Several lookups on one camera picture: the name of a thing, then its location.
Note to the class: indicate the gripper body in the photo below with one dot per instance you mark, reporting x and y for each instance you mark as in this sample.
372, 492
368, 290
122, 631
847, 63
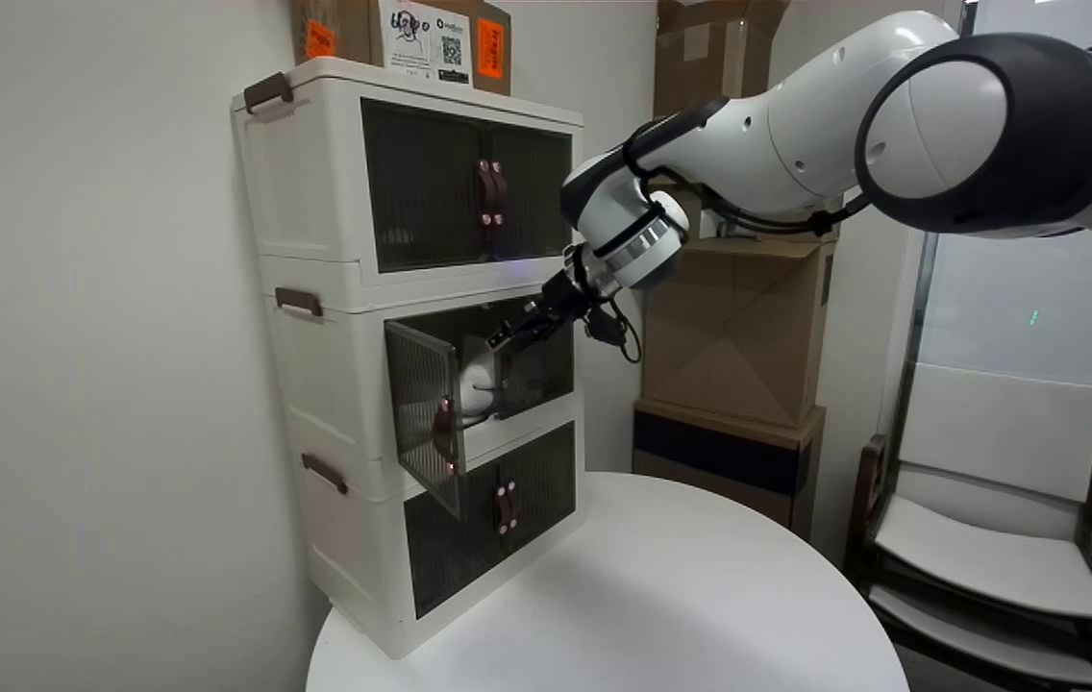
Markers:
570, 288

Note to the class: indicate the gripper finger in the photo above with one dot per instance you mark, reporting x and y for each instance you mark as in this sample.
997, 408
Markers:
532, 313
515, 336

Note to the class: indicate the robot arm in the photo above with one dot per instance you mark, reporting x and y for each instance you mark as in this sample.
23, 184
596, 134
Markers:
796, 135

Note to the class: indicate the dark mesh cabinet door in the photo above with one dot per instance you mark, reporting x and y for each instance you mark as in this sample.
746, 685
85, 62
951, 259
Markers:
536, 192
546, 370
546, 481
450, 567
421, 187
416, 404

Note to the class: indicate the white plastic stacked cabinet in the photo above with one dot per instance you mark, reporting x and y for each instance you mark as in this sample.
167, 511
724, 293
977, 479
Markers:
325, 288

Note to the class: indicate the white round object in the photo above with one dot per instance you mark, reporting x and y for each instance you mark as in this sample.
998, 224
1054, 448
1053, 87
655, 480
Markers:
479, 389

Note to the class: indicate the stack of cardboard boxes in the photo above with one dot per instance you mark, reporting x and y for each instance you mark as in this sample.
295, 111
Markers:
738, 336

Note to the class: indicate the cardboard box with labels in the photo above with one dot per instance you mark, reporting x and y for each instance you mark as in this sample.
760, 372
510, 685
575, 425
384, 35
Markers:
354, 34

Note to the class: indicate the dark wood white cushioned chair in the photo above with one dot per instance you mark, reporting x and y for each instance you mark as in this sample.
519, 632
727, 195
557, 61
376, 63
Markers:
988, 538

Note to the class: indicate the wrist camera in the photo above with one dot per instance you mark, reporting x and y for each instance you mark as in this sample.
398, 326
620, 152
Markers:
606, 327

